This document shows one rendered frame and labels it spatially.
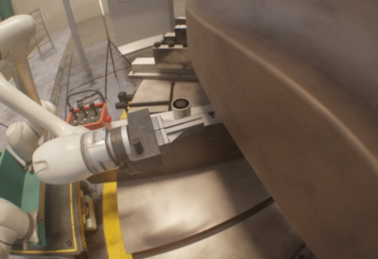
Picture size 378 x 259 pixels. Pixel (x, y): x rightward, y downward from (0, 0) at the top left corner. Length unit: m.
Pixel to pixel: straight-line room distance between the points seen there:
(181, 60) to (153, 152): 1.38
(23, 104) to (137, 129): 0.36
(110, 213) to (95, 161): 1.11
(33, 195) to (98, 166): 0.81
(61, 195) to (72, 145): 0.97
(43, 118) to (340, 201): 0.69
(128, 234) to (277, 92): 0.94
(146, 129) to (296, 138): 0.27
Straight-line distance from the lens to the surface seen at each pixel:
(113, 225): 1.40
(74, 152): 0.35
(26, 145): 1.14
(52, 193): 1.37
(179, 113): 0.72
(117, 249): 1.36
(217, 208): 0.98
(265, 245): 1.00
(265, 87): 0.32
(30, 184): 1.19
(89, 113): 0.83
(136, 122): 0.36
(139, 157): 0.30
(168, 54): 1.64
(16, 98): 0.57
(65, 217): 1.23
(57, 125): 0.56
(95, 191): 1.56
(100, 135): 0.34
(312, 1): 0.41
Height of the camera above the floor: 1.25
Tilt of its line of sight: 44 degrees down
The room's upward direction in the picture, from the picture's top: 4 degrees counter-clockwise
